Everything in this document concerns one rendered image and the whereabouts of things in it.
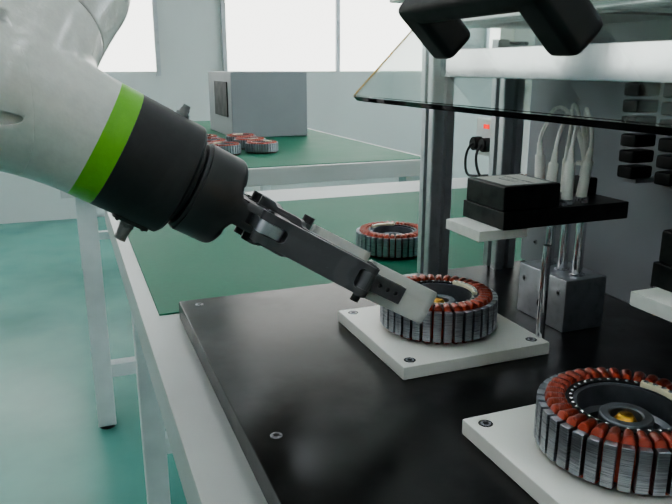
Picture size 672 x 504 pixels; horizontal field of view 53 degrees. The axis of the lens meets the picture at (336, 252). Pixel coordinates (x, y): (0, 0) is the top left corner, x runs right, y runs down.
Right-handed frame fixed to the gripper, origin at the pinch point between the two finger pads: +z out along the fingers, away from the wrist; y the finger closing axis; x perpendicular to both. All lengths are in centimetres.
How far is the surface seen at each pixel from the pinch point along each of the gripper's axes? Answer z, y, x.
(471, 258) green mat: 28.8, -29.3, 6.8
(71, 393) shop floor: 13, -165, -89
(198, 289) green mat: -6.3, -29.4, -13.5
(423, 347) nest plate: 4.4, 4.3, -3.6
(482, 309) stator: 7.5, 5.2, 1.9
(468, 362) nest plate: 7.1, 7.5, -2.7
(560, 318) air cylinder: 18.1, 3.3, 4.6
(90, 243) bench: -7, -136, -35
